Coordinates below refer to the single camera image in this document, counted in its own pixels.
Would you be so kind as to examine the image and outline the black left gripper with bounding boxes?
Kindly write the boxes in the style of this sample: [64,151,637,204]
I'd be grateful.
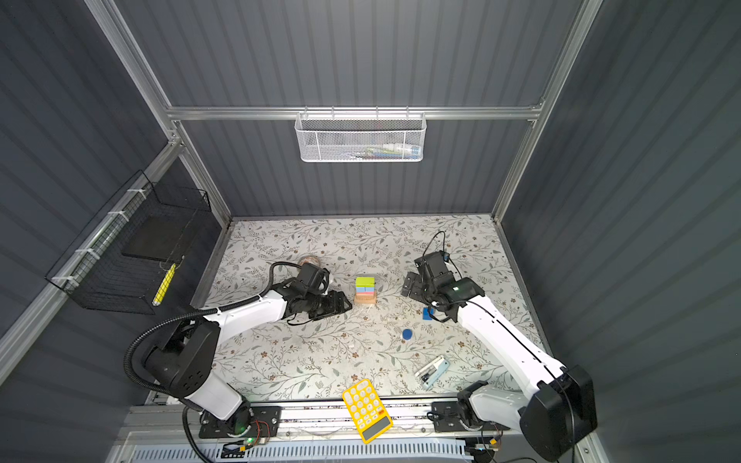
[305,289,353,319]

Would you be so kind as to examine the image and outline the wooden block with holes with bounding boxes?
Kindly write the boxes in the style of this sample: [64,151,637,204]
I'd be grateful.
[354,297,377,306]

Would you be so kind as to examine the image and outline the green block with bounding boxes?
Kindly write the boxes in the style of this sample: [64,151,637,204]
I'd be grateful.
[355,276,376,287]

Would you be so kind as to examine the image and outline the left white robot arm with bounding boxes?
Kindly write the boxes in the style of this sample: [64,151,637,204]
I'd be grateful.
[142,262,352,422]

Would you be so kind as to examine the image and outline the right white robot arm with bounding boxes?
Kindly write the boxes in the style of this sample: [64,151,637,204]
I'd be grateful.
[401,251,597,462]

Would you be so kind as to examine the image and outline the tape roll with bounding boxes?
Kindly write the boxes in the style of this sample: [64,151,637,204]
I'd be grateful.
[299,256,322,268]

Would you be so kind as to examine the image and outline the white light-blue stapler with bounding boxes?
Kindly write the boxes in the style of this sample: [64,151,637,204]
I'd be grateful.
[415,356,450,391]

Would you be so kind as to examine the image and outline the yellow calculator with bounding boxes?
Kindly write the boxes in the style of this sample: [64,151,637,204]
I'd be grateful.
[342,379,394,445]

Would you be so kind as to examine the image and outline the pens in white basket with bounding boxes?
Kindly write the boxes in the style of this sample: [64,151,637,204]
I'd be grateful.
[343,144,423,161]

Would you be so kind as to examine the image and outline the yellow marker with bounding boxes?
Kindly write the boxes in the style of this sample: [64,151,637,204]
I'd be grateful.
[152,264,178,307]

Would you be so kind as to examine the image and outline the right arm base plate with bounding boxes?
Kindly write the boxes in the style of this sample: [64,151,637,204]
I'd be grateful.
[426,400,509,433]

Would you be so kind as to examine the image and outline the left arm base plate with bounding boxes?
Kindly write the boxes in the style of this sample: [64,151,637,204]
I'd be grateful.
[198,405,283,439]

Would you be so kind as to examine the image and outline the white wire basket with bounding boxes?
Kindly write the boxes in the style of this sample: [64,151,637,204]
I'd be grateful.
[294,115,428,163]

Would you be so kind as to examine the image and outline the black corrugated cable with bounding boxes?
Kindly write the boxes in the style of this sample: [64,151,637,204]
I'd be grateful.
[122,261,302,463]

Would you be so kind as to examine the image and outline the black wire basket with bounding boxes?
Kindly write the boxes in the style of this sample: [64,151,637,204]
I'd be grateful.
[46,171,212,314]

